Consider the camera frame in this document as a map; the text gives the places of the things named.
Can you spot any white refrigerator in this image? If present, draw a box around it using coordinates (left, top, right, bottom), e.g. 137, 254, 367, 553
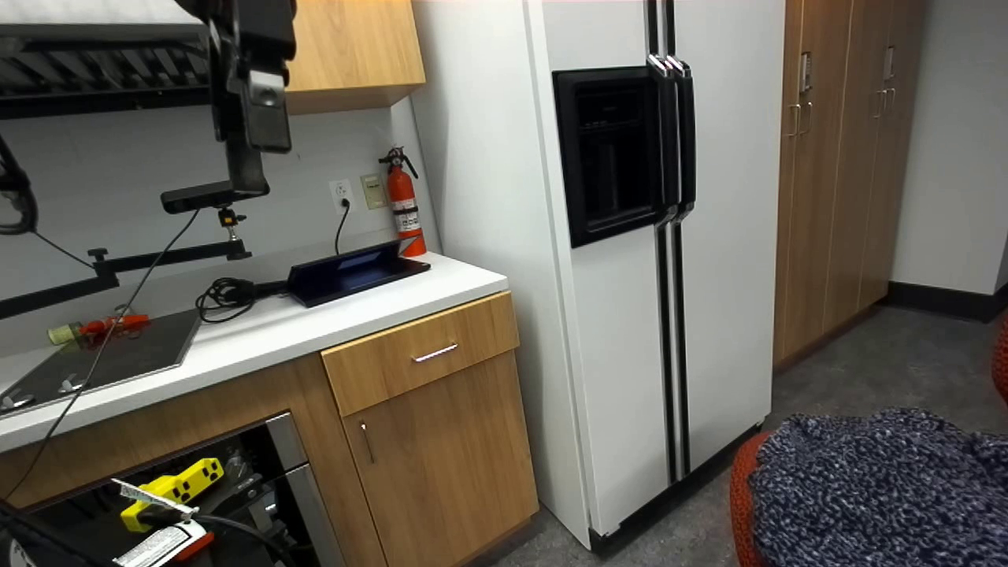
409, 0, 787, 556

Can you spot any wooden wall cabinet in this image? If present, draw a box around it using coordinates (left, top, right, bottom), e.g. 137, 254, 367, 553
280, 0, 430, 116

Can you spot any wooden kitchen unit frame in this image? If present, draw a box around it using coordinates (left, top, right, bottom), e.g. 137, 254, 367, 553
0, 291, 544, 567

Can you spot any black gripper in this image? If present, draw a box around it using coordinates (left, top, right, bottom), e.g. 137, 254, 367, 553
180, 0, 299, 201

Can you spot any black stereo camera bar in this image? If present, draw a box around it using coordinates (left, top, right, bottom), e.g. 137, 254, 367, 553
159, 177, 274, 217

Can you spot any black flat mat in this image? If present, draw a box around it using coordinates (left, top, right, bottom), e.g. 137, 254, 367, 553
0, 305, 204, 416

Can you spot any red fire extinguisher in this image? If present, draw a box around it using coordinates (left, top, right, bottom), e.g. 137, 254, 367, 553
374, 144, 431, 263

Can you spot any tall wooden cabinet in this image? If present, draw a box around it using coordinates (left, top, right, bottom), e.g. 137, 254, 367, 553
773, 0, 933, 371

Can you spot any red green handled tool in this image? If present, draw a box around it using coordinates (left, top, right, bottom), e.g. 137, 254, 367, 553
45, 309, 154, 350

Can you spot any beige wall switch plate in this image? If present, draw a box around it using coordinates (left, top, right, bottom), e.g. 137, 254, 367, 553
355, 171, 390, 209

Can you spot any dark blue flat tray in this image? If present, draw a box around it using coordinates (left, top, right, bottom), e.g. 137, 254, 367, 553
284, 239, 431, 312

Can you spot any orange office chair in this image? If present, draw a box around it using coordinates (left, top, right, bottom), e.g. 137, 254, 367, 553
727, 312, 1008, 567

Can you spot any black slatted range hood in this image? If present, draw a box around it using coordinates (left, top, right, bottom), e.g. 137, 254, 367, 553
0, 25, 234, 120

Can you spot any black plug cord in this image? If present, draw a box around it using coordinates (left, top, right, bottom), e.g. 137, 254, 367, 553
330, 191, 355, 258

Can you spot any black ice water dispenser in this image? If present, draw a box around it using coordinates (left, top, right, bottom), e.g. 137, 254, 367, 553
552, 53, 700, 250

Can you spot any white kitchen countertop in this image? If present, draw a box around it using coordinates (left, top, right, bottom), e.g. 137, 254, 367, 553
0, 248, 514, 455

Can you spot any blue knit sweater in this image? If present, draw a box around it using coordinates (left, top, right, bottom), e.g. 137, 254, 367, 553
747, 406, 1008, 567

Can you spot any yellow power plug block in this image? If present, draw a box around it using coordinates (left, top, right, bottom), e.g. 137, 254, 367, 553
118, 453, 229, 534

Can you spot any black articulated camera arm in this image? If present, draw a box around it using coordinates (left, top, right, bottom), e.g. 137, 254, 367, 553
0, 203, 255, 320

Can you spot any wooden base cabinet door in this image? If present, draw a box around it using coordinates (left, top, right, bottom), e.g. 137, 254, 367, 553
341, 350, 542, 567

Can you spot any stainless appliance front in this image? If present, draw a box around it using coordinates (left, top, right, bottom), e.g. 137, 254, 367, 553
263, 406, 348, 567

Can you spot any black coiled cable bundle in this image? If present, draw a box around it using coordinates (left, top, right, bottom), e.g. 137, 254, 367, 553
194, 272, 293, 327

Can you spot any thin black camera cable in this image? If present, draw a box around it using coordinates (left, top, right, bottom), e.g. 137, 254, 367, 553
0, 206, 204, 506

